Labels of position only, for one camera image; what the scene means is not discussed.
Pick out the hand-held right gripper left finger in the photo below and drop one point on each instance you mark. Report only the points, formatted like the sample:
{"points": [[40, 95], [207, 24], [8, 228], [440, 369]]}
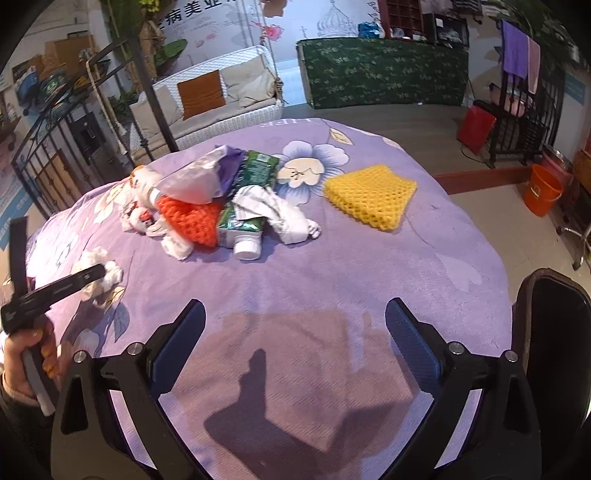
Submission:
{"points": [[182, 339]]}

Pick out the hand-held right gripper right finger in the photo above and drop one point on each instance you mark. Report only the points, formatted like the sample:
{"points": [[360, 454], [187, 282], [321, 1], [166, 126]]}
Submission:
{"points": [[411, 339]]}

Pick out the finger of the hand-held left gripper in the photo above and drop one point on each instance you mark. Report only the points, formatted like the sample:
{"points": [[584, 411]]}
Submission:
{"points": [[69, 282], [18, 254]]}

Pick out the white tissue ball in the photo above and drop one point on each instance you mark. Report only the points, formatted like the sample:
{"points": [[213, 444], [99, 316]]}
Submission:
{"points": [[102, 272]]}

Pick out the green carton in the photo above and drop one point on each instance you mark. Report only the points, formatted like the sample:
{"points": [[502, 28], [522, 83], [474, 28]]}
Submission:
{"points": [[257, 170]]}

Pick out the person's left forearm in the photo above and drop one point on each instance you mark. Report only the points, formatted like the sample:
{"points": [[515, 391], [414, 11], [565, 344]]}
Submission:
{"points": [[21, 438]]}

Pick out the person's left hand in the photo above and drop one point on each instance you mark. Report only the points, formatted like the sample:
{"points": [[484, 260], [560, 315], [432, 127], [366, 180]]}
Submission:
{"points": [[18, 353]]}

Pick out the white and red wrapper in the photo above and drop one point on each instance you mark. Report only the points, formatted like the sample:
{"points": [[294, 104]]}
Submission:
{"points": [[136, 217]]}

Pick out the white plastic bag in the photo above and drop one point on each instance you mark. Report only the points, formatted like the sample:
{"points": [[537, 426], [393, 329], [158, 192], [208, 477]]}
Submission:
{"points": [[173, 242]]}

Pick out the black metal gate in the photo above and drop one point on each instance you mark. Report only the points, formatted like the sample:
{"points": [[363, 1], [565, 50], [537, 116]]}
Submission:
{"points": [[55, 152]]}

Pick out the orange foam net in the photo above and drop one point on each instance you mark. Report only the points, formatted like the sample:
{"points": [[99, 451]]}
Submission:
{"points": [[194, 219]]}

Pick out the green tube white cap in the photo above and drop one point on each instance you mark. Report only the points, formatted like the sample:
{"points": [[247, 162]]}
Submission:
{"points": [[240, 230]]}

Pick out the cream bottle with white cap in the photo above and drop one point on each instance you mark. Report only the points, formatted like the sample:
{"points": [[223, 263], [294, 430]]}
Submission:
{"points": [[143, 182]]}

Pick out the purple floral blanket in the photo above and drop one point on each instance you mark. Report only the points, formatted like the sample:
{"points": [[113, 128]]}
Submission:
{"points": [[295, 286]]}

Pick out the black chair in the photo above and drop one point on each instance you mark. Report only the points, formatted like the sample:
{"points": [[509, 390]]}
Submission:
{"points": [[554, 332]]}

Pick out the yellow foam net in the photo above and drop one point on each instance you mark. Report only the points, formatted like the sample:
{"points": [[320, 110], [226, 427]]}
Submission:
{"points": [[371, 196]]}

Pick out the clear plastic bag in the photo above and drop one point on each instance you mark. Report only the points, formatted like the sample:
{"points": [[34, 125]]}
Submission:
{"points": [[189, 177]]}

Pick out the crumpled white tissue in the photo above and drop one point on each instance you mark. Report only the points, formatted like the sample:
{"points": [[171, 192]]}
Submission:
{"points": [[286, 212]]}

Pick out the purple plastic bag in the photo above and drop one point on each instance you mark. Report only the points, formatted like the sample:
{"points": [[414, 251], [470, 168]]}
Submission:
{"points": [[233, 166]]}

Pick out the beige cushion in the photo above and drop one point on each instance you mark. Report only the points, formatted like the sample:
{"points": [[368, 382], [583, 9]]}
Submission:
{"points": [[249, 81], [154, 106]]}

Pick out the orange bucket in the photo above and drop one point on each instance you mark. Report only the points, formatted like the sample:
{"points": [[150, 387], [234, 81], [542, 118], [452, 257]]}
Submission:
{"points": [[542, 191]]}

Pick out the red bag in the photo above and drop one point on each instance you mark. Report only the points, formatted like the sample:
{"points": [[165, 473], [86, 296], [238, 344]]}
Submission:
{"points": [[475, 129]]}

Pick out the white wicker sofa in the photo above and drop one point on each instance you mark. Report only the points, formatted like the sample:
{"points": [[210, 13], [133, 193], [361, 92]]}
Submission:
{"points": [[221, 122]]}

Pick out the orange cushion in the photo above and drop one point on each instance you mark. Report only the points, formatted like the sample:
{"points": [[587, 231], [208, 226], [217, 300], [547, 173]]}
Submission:
{"points": [[202, 94]]}

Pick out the metal basin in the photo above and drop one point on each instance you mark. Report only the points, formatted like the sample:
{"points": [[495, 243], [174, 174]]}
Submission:
{"points": [[557, 159]]}

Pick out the black metal rack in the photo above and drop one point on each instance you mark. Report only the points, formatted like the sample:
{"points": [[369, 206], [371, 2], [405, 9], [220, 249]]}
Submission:
{"points": [[521, 124]]}

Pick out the green floral covered counter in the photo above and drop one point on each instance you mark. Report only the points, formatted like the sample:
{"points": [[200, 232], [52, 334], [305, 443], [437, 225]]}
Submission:
{"points": [[383, 74]]}

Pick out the pink towel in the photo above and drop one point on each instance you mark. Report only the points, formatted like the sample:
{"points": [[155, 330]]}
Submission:
{"points": [[533, 64]]}

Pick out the purple towel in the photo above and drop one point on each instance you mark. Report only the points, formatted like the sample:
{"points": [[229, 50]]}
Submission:
{"points": [[515, 48]]}

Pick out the black box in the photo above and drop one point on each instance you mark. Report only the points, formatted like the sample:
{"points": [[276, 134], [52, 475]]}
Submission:
{"points": [[445, 30]]}

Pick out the blue bag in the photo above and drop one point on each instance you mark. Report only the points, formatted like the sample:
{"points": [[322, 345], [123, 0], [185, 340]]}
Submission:
{"points": [[371, 30]]}

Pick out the red wooden cubby shelf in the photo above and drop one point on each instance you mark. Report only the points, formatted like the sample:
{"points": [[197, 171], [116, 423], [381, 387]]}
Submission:
{"points": [[399, 18]]}

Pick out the black metal post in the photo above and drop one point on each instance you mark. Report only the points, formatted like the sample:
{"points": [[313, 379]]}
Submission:
{"points": [[152, 97]]}

